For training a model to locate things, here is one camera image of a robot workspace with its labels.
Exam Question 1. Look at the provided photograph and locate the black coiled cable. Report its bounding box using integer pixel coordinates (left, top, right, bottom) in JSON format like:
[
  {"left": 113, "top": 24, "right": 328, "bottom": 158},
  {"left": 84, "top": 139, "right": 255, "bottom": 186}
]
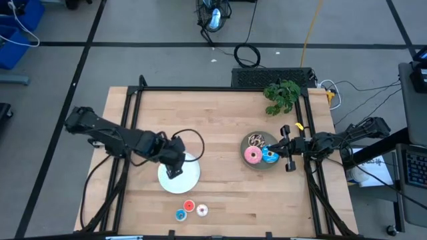
[{"left": 233, "top": 0, "right": 262, "bottom": 69}]

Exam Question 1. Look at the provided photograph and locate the black wire floor fan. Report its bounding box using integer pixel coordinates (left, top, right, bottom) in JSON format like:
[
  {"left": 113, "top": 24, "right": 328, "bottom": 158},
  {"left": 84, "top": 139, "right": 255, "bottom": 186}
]
[{"left": 195, "top": 0, "right": 233, "bottom": 44}]

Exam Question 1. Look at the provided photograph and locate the white round plate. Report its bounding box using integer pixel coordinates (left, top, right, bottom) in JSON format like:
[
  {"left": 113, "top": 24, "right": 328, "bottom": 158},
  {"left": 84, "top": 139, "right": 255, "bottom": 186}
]
[{"left": 157, "top": 151, "right": 201, "bottom": 195}]

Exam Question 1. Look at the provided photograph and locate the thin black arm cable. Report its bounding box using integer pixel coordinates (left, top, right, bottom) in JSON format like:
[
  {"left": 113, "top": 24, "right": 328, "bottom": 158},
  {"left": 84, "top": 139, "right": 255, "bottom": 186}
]
[{"left": 171, "top": 129, "right": 205, "bottom": 163}]

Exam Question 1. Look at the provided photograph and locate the black diagonal bar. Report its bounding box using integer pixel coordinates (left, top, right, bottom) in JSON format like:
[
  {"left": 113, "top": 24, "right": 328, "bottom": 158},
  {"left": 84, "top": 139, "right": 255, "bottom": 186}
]
[{"left": 342, "top": 128, "right": 412, "bottom": 171}]

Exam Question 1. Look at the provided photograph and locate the large blue frosted donut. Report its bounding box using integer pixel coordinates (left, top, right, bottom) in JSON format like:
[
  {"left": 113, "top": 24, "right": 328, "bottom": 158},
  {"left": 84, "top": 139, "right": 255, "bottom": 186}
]
[{"left": 261, "top": 145, "right": 280, "bottom": 164}]

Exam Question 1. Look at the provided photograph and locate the grey floor base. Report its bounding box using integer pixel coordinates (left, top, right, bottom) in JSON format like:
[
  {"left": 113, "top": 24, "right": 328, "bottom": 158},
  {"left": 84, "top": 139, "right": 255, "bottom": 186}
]
[{"left": 0, "top": 73, "right": 30, "bottom": 86}]

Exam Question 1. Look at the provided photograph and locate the black perforated computer case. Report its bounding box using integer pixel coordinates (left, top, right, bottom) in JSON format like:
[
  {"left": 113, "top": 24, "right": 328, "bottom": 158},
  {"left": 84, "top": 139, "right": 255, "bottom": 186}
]
[{"left": 231, "top": 67, "right": 317, "bottom": 89}]

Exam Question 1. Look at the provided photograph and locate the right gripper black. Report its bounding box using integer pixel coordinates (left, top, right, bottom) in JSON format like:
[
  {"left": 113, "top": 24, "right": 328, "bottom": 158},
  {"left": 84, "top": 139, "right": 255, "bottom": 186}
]
[{"left": 268, "top": 125, "right": 308, "bottom": 173}]

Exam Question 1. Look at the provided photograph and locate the blue plastic bin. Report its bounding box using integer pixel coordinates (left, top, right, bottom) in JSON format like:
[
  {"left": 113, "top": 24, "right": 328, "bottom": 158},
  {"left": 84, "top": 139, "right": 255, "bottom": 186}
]
[
  {"left": 0, "top": 25, "right": 31, "bottom": 71},
  {"left": 0, "top": 0, "right": 45, "bottom": 33}
]

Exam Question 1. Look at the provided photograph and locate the grey cart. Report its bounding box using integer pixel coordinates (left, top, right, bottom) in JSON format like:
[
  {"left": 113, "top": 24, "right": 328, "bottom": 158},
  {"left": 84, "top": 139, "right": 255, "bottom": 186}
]
[{"left": 398, "top": 61, "right": 427, "bottom": 147}]

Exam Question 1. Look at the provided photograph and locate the black metal rig frame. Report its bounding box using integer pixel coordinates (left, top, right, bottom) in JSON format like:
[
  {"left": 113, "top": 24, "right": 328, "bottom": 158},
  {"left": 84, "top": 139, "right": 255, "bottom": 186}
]
[{"left": 78, "top": 75, "right": 360, "bottom": 240}]

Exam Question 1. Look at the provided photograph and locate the large chocolate drizzled donut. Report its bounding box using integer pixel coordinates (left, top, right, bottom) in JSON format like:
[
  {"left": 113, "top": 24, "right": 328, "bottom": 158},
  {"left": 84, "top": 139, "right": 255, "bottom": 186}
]
[{"left": 248, "top": 133, "right": 266, "bottom": 148}]

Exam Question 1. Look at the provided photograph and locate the green leafy plant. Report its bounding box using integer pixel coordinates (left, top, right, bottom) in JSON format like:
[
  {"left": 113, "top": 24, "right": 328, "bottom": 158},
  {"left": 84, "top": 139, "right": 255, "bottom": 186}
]
[{"left": 262, "top": 79, "right": 302, "bottom": 117}]

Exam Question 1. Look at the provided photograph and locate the black device with screen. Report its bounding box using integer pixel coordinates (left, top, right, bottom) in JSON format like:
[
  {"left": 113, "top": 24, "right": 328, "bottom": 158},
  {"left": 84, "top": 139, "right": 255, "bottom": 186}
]
[{"left": 409, "top": 45, "right": 427, "bottom": 94}]

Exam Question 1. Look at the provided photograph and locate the black keyboard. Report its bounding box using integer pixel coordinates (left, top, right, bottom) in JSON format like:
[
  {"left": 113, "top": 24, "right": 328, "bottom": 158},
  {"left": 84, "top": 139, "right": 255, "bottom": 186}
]
[{"left": 395, "top": 143, "right": 427, "bottom": 227}]

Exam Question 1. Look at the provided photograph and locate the thick black cable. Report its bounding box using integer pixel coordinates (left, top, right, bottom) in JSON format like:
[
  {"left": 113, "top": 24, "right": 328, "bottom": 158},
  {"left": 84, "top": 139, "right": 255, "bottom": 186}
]
[{"left": 79, "top": 155, "right": 113, "bottom": 231}]

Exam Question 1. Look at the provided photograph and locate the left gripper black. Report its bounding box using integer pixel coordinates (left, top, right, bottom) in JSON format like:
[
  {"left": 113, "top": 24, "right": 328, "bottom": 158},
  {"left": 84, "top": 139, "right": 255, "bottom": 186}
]
[{"left": 159, "top": 136, "right": 186, "bottom": 180}]

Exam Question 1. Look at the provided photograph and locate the yellow cable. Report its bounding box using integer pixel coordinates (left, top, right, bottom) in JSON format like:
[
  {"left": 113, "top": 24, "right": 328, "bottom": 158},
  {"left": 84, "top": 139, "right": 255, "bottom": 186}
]
[{"left": 299, "top": 0, "right": 324, "bottom": 67}]

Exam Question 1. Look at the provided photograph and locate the large pink frosted donut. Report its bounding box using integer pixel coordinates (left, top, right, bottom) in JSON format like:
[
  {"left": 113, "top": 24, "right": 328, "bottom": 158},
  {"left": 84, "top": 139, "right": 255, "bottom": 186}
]
[{"left": 244, "top": 145, "right": 264, "bottom": 165}]

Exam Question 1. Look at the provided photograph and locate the white looped cable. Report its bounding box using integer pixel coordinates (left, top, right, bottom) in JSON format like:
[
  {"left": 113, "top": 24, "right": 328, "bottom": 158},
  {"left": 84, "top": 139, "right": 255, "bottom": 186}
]
[{"left": 318, "top": 79, "right": 343, "bottom": 111}]

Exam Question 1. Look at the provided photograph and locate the long white cable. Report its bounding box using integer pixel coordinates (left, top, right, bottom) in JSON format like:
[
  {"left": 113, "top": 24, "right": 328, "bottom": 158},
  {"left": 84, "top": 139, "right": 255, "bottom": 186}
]
[{"left": 0, "top": 0, "right": 41, "bottom": 48}]

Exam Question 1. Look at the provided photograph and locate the white paper sheet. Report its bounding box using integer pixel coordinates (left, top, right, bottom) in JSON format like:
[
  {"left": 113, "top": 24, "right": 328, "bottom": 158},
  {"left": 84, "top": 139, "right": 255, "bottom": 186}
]
[{"left": 346, "top": 148, "right": 395, "bottom": 188}]

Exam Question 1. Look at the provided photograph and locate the grey round plate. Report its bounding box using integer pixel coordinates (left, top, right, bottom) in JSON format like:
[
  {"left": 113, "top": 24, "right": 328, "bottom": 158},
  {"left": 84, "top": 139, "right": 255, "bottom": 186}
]
[{"left": 240, "top": 131, "right": 280, "bottom": 171}]

